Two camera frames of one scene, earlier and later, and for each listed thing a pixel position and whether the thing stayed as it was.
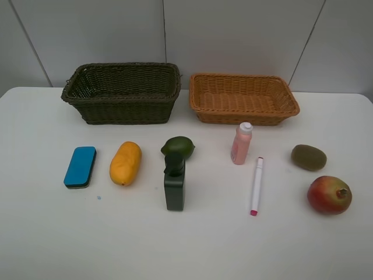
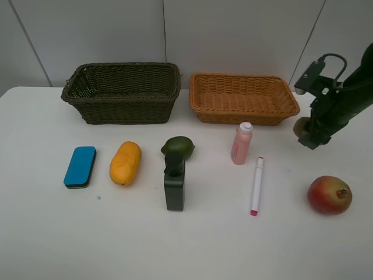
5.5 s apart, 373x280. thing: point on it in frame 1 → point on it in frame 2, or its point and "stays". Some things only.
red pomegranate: x=329 y=195 stays
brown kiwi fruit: x=308 y=157 → x=299 y=126
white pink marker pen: x=260 y=161 stays
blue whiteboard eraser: x=79 y=168 stays
